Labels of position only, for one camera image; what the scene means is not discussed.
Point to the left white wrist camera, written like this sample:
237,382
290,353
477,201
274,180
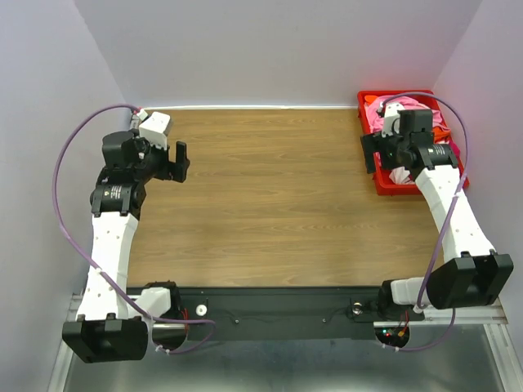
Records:
155,130

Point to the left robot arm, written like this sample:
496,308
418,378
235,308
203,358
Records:
110,326

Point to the aluminium frame rail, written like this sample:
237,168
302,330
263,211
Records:
489,315

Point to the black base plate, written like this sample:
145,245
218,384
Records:
282,313

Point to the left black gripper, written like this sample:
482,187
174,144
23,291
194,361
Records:
175,171

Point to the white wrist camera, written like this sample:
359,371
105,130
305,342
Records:
391,119
155,130

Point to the red plastic bin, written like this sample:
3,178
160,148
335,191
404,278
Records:
383,184

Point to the small circuit board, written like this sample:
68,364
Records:
396,332

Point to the magenta t shirt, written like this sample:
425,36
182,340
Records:
455,148

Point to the white round knob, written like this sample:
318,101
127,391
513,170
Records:
201,310

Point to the orange t shirt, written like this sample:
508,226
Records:
372,102

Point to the silver round knob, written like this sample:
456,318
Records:
357,308

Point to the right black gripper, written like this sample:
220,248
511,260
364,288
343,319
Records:
375,143

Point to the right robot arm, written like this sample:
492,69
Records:
465,270

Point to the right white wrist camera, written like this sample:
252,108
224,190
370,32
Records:
391,119

